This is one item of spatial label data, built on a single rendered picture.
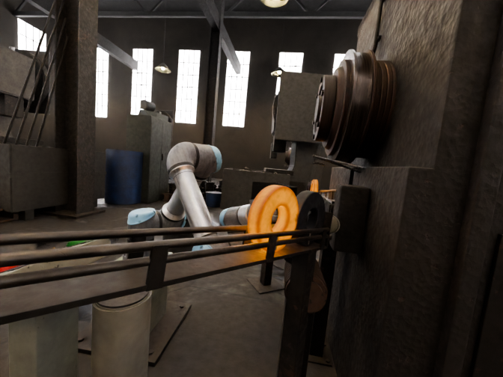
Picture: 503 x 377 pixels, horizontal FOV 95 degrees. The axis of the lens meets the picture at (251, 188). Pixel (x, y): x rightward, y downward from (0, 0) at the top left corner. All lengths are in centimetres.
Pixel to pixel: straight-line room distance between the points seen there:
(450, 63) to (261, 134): 1067
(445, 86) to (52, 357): 110
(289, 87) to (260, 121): 760
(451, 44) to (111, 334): 100
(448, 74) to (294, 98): 317
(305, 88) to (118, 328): 368
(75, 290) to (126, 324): 30
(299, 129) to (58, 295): 359
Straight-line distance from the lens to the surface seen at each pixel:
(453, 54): 78
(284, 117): 374
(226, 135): 1157
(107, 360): 68
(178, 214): 118
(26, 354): 75
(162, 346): 128
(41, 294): 34
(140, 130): 443
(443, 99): 75
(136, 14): 1175
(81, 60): 368
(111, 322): 63
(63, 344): 78
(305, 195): 63
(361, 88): 96
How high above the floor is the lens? 84
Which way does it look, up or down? 6 degrees down
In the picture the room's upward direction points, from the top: 5 degrees clockwise
